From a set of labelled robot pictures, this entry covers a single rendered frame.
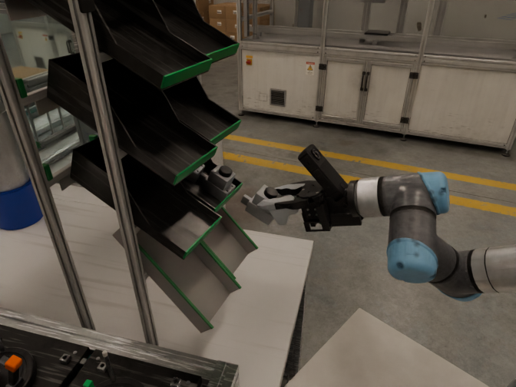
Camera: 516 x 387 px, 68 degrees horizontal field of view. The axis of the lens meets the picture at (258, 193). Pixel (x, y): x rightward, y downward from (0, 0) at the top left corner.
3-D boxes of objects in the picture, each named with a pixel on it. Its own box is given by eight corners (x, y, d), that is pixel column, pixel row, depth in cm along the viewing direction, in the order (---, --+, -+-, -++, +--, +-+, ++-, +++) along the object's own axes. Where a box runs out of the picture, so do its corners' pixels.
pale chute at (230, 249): (248, 253, 105) (258, 247, 102) (224, 285, 94) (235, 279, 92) (180, 174, 102) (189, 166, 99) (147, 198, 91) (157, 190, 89)
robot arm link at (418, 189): (445, 202, 61) (444, 160, 65) (375, 206, 67) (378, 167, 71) (451, 226, 67) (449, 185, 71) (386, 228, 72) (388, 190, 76)
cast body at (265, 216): (276, 216, 88) (288, 194, 83) (268, 226, 84) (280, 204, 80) (245, 196, 89) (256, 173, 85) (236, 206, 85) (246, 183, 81)
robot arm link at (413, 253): (458, 290, 62) (456, 229, 67) (420, 262, 57) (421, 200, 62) (414, 294, 67) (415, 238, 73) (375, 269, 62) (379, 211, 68)
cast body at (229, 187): (232, 194, 92) (242, 173, 87) (223, 203, 88) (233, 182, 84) (203, 174, 93) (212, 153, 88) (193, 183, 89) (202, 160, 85)
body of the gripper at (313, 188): (302, 233, 79) (360, 230, 73) (291, 196, 76) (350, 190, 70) (313, 213, 85) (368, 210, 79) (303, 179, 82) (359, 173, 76)
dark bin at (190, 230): (218, 223, 82) (229, 200, 78) (183, 260, 72) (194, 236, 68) (117, 152, 86) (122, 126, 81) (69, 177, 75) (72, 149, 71)
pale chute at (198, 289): (230, 292, 92) (242, 286, 89) (200, 333, 82) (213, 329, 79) (152, 203, 89) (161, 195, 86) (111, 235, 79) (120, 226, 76)
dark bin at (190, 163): (214, 156, 74) (226, 126, 70) (173, 186, 64) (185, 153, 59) (101, 79, 77) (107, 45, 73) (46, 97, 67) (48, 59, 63)
